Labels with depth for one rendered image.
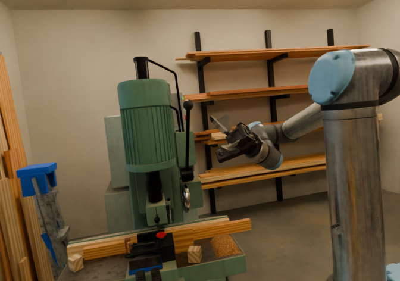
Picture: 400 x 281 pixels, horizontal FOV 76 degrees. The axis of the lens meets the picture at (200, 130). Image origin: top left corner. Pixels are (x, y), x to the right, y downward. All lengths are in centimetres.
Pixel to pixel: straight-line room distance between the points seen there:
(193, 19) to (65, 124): 204
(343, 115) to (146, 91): 56
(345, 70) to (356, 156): 18
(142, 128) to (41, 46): 279
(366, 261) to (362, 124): 30
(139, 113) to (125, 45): 258
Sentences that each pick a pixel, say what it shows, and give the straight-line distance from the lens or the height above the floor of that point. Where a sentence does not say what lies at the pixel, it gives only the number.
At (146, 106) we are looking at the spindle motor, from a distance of 85.
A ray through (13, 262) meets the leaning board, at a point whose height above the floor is 49.
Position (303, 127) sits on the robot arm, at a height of 129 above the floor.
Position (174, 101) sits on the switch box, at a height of 144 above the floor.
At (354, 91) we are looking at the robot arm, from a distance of 63.
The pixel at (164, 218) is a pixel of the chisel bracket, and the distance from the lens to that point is 96.
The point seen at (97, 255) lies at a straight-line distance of 107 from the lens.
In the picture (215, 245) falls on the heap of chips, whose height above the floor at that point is 92.
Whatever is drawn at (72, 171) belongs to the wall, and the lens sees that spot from 344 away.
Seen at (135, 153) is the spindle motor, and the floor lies 126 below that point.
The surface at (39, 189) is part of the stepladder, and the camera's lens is 168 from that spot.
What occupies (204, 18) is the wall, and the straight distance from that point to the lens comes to 363.
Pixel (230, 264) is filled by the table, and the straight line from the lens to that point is 94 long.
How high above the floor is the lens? 138
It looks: 4 degrees down
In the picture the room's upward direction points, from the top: 5 degrees counter-clockwise
